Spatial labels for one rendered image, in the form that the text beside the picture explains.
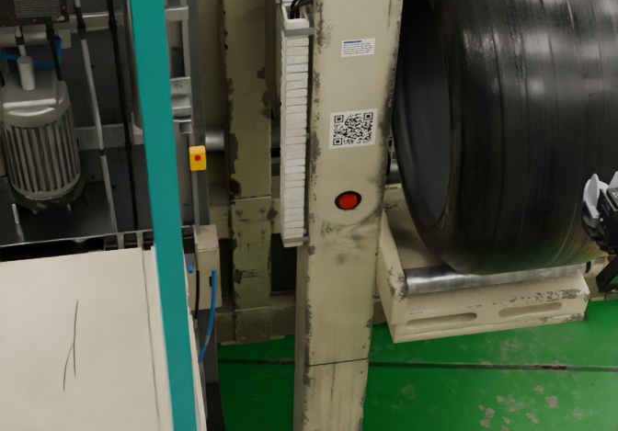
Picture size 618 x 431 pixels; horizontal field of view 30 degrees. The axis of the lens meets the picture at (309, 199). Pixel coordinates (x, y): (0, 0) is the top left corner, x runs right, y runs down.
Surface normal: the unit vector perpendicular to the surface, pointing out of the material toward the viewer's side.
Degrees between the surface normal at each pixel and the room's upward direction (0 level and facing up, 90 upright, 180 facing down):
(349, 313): 90
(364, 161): 90
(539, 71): 45
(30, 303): 0
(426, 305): 0
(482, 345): 0
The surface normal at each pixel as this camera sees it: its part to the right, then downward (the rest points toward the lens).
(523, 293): 0.02, -0.72
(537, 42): 0.11, -0.18
